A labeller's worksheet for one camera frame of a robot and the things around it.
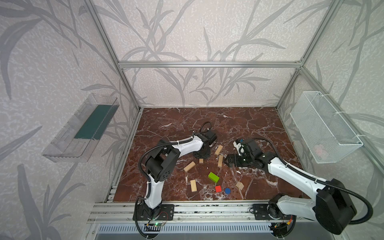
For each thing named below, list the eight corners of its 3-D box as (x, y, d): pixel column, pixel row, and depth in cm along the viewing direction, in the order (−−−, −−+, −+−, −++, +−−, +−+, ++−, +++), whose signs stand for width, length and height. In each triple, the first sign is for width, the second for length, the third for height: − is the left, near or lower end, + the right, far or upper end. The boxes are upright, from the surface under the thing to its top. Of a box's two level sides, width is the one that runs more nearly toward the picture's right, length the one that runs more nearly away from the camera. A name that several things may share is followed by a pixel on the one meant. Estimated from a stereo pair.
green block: (207, 177, 87) (207, 176, 85) (210, 172, 89) (210, 171, 87) (216, 183, 85) (217, 182, 83) (219, 178, 87) (219, 177, 85)
